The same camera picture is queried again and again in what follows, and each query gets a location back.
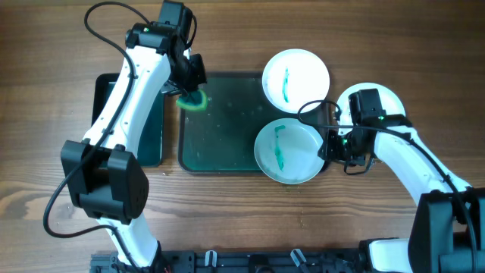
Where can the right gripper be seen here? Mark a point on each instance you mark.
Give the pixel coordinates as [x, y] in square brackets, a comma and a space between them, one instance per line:
[333, 150]

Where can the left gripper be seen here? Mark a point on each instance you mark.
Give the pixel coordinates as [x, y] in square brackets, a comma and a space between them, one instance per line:
[186, 86]

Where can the green and yellow sponge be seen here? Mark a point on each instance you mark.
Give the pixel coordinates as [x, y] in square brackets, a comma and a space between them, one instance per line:
[193, 101]

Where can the white plate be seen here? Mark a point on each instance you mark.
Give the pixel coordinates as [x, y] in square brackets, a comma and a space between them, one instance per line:
[294, 79]
[286, 150]
[390, 102]

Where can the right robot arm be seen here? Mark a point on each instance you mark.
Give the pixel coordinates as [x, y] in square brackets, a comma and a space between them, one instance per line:
[447, 234]

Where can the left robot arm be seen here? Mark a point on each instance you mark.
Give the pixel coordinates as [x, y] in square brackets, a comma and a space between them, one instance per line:
[102, 173]

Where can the large dark green tray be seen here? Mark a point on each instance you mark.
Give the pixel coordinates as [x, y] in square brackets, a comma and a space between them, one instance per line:
[221, 139]

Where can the small black sponge tray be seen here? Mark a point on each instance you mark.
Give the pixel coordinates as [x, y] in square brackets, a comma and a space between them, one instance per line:
[150, 151]

